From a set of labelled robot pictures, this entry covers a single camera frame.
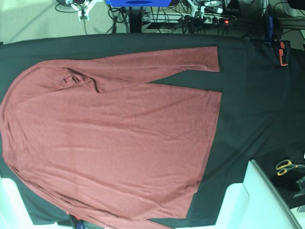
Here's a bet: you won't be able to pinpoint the white foam block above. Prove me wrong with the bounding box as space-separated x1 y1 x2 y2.
215 160 302 229
0 178 58 229

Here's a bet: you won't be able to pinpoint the orange and black clamp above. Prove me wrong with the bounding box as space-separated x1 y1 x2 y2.
279 41 291 66

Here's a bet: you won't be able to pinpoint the white foam block left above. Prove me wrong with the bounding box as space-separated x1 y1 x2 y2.
0 178 58 229

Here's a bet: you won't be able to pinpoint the white foam block right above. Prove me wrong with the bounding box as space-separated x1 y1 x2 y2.
215 160 302 229

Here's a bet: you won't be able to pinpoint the yellow-handled scissors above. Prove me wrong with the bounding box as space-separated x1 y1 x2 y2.
275 159 305 176

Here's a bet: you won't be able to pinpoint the blue plastic bin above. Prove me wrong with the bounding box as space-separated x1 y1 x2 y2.
105 0 171 7

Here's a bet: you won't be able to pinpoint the black metal bracket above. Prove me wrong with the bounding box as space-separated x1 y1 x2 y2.
294 177 305 198

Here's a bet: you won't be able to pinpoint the red long-sleeve T-shirt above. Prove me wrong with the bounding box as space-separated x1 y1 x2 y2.
0 46 222 229

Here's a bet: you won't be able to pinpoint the blue clamp on frame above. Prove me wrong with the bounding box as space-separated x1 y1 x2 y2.
264 16 274 44

